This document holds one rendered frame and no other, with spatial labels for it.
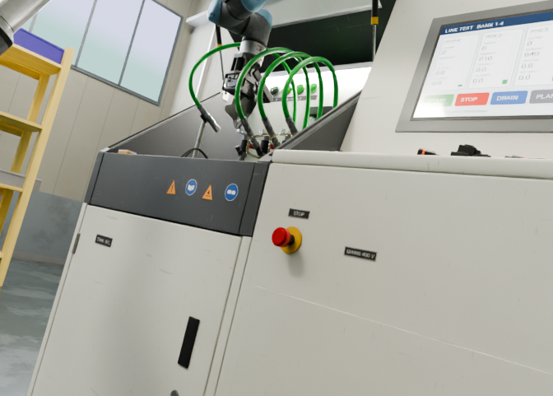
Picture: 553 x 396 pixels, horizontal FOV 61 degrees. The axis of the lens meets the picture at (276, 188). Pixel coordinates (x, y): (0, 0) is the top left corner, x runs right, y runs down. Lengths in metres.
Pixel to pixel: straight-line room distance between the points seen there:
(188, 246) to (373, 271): 0.46
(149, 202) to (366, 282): 0.65
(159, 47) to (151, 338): 6.85
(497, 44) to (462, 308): 0.67
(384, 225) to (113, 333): 0.75
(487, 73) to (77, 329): 1.20
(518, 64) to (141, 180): 0.94
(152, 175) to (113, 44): 6.25
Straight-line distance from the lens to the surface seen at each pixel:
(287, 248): 0.89
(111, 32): 7.47
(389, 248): 0.78
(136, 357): 1.18
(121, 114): 7.35
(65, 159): 7.03
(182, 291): 1.08
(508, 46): 1.19
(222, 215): 1.02
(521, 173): 0.75
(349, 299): 0.81
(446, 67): 1.20
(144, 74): 7.57
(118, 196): 1.36
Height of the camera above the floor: 0.76
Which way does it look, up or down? 8 degrees up
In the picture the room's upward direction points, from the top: 13 degrees clockwise
